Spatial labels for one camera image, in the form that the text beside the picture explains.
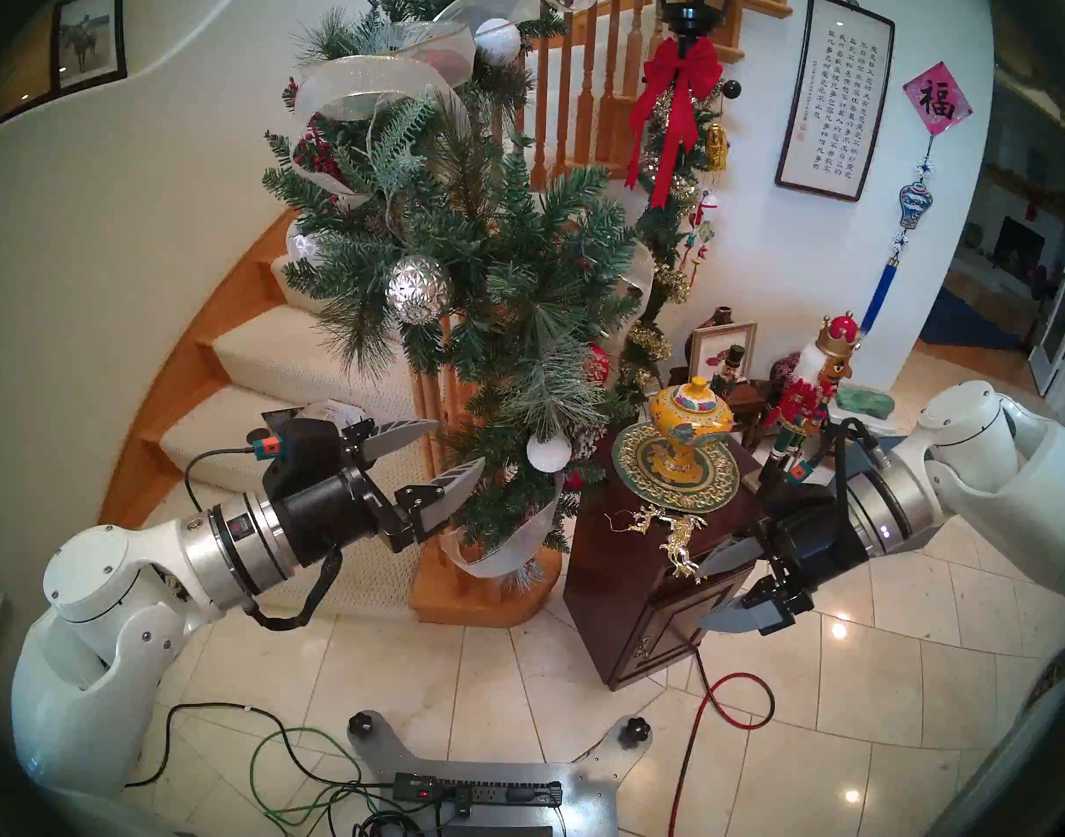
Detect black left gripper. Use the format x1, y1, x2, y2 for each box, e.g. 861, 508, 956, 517
275, 418, 487, 569

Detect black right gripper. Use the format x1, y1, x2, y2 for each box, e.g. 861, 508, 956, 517
696, 498, 875, 636

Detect gold glitter reindeer ornament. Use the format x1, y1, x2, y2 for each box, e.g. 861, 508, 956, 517
606, 504, 709, 583

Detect white glitter ball ornament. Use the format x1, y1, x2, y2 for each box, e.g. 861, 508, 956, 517
526, 432, 573, 474
474, 17, 522, 67

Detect silver faceted ball ornament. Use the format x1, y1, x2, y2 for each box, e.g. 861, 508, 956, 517
386, 255, 455, 326

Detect green pine Christmas garland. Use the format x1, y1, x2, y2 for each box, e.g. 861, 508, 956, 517
262, 0, 664, 575

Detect sheer white gold-edged ribbon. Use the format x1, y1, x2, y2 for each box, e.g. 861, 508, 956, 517
293, 0, 603, 208
441, 469, 568, 579

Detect dark wooden cabinet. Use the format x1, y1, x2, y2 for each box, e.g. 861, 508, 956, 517
563, 425, 795, 692

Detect green gold round mat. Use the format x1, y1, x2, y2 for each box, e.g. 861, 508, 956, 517
611, 419, 741, 514

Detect yellow porcelain lidded jar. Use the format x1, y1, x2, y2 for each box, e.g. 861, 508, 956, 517
648, 376, 735, 485

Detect carpeted wooden staircase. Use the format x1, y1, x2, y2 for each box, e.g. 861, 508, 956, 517
96, 208, 564, 629

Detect green jade stone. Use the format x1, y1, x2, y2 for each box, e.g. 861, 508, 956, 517
833, 384, 897, 422

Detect small dark nutcracker figure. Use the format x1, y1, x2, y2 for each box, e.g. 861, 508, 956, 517
711, 343, 747, 398

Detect large red crowned nutcracker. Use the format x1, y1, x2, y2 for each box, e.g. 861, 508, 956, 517
763, 314, 863, 461

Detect dark red vase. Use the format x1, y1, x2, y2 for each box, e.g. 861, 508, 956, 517
685, 305, 735, 365

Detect dark patterned rug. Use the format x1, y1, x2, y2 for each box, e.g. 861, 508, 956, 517
1012, 639, 1065, 749

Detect black power strip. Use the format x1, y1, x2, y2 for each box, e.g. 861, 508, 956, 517
393, 772, 564, 810

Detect red berry cluster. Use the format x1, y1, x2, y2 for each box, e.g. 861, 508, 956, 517
293, 133, 341, 182

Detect blue floor rug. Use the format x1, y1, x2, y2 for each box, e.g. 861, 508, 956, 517
920, 286, 1021, 350

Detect blue porcelain charm with tassel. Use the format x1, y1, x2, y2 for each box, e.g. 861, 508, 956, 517
859, 136, 934, 335

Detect dark fireplace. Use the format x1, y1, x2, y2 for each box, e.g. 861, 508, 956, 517
993, 216, 1046, 274

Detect red velvet bow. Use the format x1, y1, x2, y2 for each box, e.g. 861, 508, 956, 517
624, 35, 725, 210

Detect framed Chinese calligraphy scroll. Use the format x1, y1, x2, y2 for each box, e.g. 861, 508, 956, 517
775, 0, 897, 202

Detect red diamond fu paper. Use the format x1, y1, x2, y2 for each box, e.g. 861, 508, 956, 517
902, 61, 974, 137

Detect framed horse rider photo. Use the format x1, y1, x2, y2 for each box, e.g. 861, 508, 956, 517
50, 0, 128, 95

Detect brown framed picture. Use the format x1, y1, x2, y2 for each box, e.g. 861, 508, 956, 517
0, 0, 58, 126

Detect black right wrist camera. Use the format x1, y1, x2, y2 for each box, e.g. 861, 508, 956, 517
759, 462, 834, 531

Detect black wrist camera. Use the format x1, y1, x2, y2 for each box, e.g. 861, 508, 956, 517
255, 417, 363, 496
759, 462, 834, 531

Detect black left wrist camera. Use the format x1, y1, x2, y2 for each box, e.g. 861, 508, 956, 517
255, 417, 363, 496

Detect black braided cable sleeve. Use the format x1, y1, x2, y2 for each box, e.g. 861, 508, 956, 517
243, 546, 346, 632

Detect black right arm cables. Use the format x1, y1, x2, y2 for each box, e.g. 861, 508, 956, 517
811, 417, 891, 496

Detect thin black camera cable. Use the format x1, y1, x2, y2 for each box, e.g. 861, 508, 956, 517
184, 446, 263, 514

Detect red and black cable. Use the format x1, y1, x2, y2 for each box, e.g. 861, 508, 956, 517
667, 648, 776, 837

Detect small silver picture frame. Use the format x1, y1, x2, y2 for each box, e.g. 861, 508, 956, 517
687, 321, 758, 383

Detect grey metal robot base plate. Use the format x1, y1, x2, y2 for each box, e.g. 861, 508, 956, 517
347, 711, 653, 837

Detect black floor cable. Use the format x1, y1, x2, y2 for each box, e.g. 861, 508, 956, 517
127, 703, 402, 837

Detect green cable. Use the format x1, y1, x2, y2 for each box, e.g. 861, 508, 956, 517
249, 726, 402, 832

